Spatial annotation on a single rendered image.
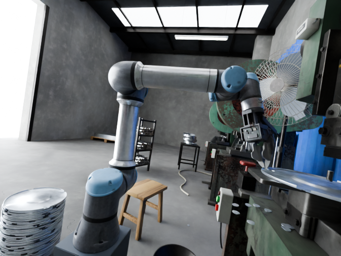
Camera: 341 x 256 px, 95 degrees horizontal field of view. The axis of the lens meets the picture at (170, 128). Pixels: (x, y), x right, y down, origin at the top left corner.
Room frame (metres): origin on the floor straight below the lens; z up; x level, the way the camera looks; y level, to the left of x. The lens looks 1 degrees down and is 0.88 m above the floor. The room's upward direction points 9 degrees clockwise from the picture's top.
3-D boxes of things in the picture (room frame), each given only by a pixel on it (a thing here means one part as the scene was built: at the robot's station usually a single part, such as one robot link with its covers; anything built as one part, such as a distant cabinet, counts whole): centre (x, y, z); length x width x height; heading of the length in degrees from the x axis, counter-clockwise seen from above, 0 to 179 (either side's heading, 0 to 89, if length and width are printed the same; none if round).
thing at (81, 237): (0.56, 0.20, 0.50); 0.15 x 0.15 x 0.10
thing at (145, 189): (1.35, 0.13, 0.16); 0.34 x 0.24 x 0.34; 150
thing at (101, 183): (0.57, 0.20, 0.62); 0.13 x 0.12 x 0.14; 173
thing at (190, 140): (3.53, -0.49, 0.40); 0.45 x 0.40 x 0.79; 179
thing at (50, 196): (0.94, 0.73, 0.33); 0.29 x 0.29 x 0.01
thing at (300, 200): (0.45, -0.39, 0.72); 0.25 x 0.14 x 0.14; 77
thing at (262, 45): (5.23, -2.61, 2.15); 0.42 x 0.40 x 4.30; 77
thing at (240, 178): (0.76, -0.41, 0.62); 0.10 x 0.06 x 0.20; 167
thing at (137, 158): (2.81, 0.55, 0.47); 0.46 x 0.43 x 0.95; 57
